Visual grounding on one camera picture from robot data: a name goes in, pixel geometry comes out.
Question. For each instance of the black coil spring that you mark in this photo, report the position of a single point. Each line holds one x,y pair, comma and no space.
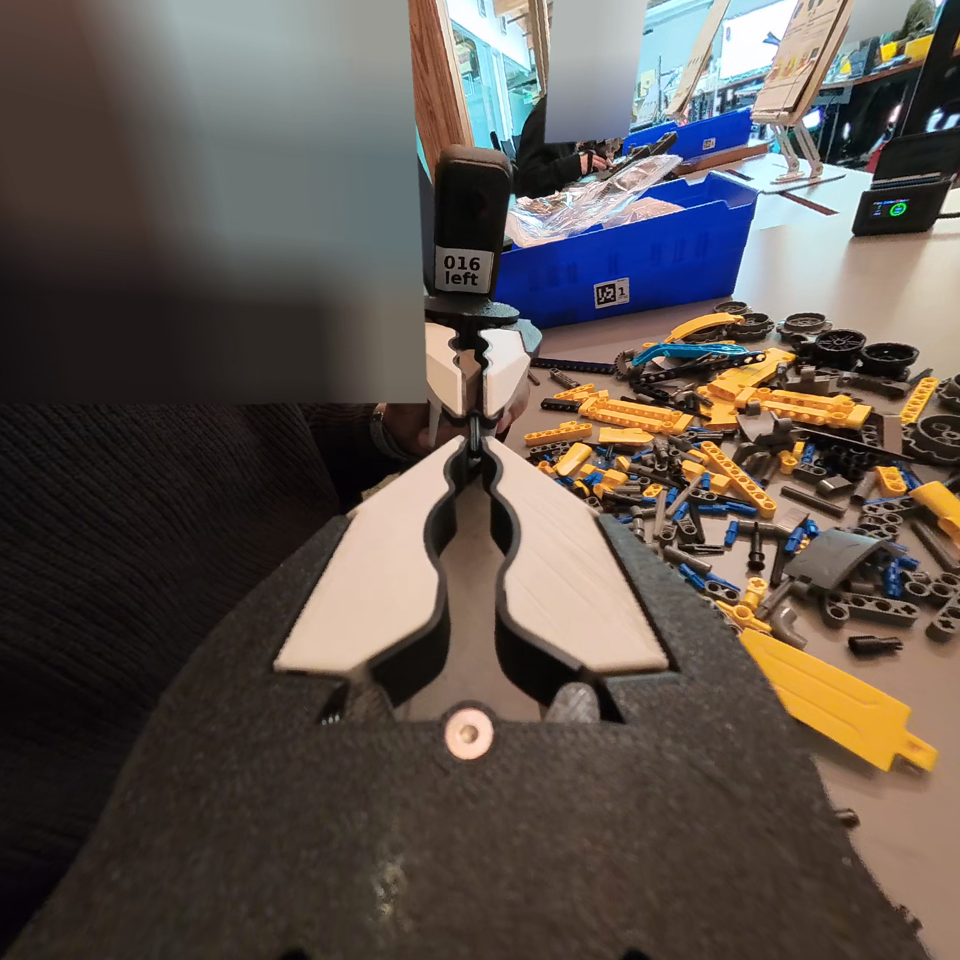
568,381

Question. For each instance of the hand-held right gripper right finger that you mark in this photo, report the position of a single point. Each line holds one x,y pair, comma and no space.
570,592

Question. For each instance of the person's dark knit sweater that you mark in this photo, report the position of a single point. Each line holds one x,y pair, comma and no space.
150,600

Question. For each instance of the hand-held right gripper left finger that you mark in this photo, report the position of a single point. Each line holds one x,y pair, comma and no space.
367,592

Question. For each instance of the long black beam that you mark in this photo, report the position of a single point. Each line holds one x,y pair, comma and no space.
585,366

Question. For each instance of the black axle rod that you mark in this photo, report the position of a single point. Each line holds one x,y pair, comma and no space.
475,439

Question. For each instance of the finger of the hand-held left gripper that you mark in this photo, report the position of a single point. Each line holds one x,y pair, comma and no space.
506,371
442,367

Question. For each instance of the blue plastic bin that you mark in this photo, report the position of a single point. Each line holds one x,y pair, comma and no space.
690,135
637,262

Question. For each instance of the grey curved panel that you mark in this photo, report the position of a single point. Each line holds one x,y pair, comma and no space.
840,559

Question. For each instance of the black wheel rim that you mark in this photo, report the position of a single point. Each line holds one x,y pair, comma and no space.
840,349
889,360

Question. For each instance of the grey wheel hub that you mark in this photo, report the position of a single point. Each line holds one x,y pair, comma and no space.
937,439
951,391

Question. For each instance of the yellow arched panel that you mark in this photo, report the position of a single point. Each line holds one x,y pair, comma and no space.
705,326

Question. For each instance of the yellow curved panel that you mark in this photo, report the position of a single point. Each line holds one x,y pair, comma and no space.
825,697

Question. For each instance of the pile of toy building bricks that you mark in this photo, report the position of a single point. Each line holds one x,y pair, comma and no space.
637,412

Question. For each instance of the person's left hand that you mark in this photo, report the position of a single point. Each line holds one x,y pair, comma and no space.
512,416

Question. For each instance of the wooden book stand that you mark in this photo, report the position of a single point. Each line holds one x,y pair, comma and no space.
799,75

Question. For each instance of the clear plastic bags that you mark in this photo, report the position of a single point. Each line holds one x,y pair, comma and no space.
592,202

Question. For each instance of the black power bank with display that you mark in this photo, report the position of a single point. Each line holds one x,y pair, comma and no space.
900,210

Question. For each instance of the teal curved frame part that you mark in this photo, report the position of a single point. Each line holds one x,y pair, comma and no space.
697,354

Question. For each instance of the black monitor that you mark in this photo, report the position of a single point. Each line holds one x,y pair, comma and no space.
937,67

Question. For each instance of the wooden post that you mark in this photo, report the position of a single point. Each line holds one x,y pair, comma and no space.
439,82

